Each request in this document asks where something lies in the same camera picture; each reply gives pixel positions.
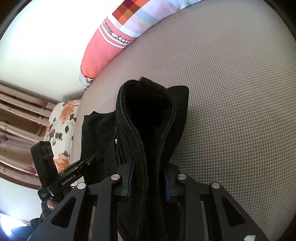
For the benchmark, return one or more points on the beige bed sheet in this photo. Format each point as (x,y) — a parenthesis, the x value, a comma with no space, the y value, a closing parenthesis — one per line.
(238,60)

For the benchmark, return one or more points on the floral pillow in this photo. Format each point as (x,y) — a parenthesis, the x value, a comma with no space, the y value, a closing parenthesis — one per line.
(60,132)

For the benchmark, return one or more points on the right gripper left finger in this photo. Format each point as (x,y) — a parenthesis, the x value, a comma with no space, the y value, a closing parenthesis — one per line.
(88,212)

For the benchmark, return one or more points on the left hand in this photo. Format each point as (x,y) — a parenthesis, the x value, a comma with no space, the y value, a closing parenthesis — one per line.
(48,206)

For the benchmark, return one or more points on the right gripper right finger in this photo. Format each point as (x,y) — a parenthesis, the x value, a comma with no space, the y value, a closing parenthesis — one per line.
(208,211)

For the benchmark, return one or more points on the pink checkered bolster pillow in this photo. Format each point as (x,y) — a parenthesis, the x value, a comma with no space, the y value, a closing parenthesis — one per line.
(129,21)

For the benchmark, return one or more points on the black pants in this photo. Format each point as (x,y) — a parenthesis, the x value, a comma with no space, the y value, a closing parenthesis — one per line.
(145,128)

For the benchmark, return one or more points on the brown striped curtain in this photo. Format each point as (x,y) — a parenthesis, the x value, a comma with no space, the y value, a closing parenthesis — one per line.
(24,119)

